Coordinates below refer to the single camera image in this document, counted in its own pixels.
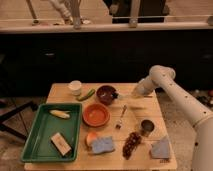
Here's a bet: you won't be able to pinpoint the silver fork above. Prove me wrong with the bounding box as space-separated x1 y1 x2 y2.
115 105 127 129

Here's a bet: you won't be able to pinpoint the brown grape bunch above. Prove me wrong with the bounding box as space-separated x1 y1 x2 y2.
122 132 142 160

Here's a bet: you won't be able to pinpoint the blue cloth right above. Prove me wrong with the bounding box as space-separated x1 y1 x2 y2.
150 136 171 159

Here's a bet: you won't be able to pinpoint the black chair base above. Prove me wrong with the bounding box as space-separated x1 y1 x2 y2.
0 100 39 141

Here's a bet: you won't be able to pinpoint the white paper cup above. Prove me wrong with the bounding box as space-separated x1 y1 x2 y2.
68 80 82 96

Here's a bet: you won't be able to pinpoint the wooden block brush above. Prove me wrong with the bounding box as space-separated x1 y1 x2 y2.
51 133 72 156

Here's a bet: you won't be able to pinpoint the orange fruit slice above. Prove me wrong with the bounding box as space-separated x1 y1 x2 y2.
85 132 98 147

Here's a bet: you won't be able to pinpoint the dark maroon bowl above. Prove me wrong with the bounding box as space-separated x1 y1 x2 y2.
96 85 116 106

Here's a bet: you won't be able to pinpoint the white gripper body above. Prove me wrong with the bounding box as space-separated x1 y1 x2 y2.
132 78 154 97

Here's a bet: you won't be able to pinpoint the green cucumber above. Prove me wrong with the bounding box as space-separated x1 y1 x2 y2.
76 89 95 101

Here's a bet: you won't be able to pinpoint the green plastic tray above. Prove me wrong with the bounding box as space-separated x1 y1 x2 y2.
21 103 82 163

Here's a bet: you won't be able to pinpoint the blue sponge centre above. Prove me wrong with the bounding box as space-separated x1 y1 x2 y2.
91 137 115 154

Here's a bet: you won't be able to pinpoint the orange clay bowl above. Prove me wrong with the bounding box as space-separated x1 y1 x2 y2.
82 103 110 127

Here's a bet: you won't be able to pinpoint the small metal cup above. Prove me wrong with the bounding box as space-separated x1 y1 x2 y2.
141 120 155 137

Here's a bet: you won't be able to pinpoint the wooden table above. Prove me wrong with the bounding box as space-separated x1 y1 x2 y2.
24 83 177 171

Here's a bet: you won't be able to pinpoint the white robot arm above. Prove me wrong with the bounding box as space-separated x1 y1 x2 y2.
132 65 213 171

